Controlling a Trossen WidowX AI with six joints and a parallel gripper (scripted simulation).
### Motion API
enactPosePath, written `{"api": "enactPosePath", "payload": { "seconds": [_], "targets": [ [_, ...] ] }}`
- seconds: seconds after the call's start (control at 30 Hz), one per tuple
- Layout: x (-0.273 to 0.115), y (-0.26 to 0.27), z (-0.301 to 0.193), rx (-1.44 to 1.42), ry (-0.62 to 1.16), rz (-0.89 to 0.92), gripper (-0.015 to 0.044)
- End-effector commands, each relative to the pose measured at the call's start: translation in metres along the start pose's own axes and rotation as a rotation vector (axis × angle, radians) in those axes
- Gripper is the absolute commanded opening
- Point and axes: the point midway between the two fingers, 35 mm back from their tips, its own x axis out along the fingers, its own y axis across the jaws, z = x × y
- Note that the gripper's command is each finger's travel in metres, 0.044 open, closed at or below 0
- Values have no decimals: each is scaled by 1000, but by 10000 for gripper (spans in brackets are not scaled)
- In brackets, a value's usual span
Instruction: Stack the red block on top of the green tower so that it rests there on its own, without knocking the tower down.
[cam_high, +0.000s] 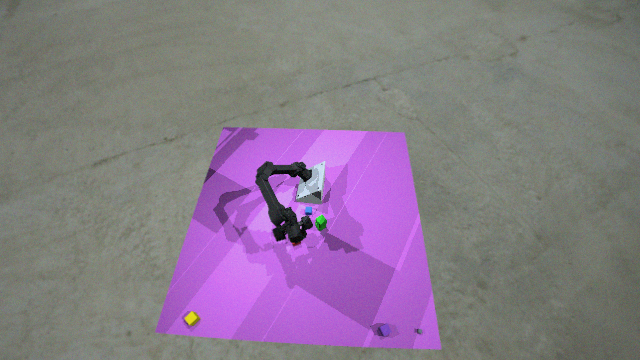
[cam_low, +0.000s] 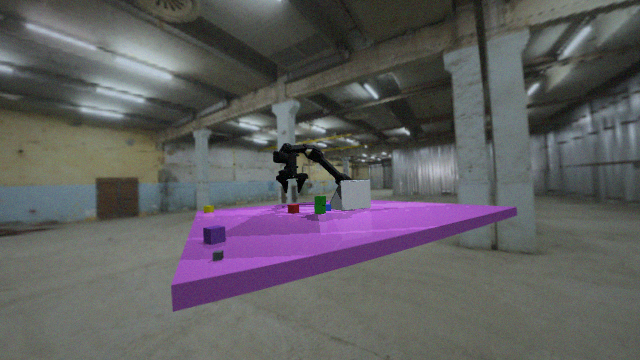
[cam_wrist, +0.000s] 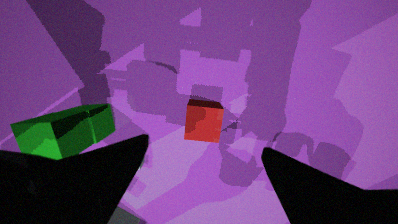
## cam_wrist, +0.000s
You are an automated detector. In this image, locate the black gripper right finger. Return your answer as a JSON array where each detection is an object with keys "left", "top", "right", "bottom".
[{"left": 261, "top": 147, "right": 398, "bottom": 224}]

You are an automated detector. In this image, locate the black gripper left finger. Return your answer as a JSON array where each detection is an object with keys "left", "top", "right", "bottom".
[{"left": 0, "top": 134, "right": 148, "bottom": 224}]

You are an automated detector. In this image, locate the green block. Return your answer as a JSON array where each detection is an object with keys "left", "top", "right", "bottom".
[
  {"left": 10, "top": 111, "right": 94, "bottom": 160},
  {"left": 59, "top": 103, "right": 115, "bottom": 143}
]

